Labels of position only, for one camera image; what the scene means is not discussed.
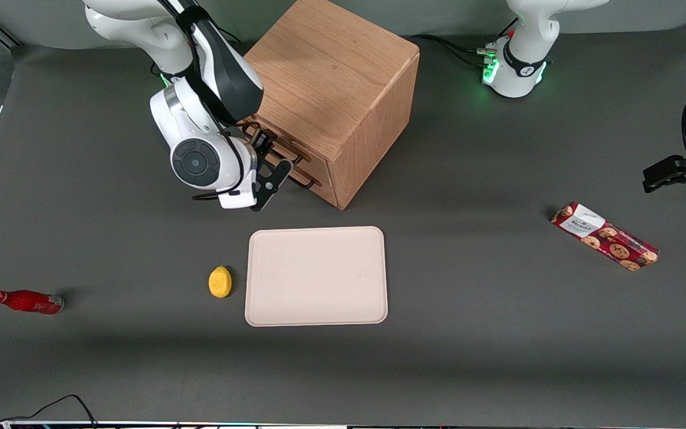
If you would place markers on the red cookie box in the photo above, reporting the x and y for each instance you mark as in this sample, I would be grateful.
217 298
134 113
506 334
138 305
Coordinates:
605 235

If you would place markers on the oak wooden drawer cabinet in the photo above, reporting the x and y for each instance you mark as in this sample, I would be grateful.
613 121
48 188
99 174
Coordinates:
343 71

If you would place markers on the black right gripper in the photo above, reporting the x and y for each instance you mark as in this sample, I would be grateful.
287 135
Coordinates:
264 145

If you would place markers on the red bottle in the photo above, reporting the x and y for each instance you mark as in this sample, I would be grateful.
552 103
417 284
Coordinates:
27 301

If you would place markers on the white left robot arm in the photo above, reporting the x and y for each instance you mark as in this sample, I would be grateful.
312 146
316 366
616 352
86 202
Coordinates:
524 59

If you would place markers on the beige plastic tray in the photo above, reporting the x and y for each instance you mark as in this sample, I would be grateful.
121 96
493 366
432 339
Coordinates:
319 280

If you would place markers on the yellow lemon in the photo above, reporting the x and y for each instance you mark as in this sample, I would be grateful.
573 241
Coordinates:
220 282

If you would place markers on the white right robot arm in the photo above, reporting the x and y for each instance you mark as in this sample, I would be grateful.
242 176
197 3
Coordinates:
134 24

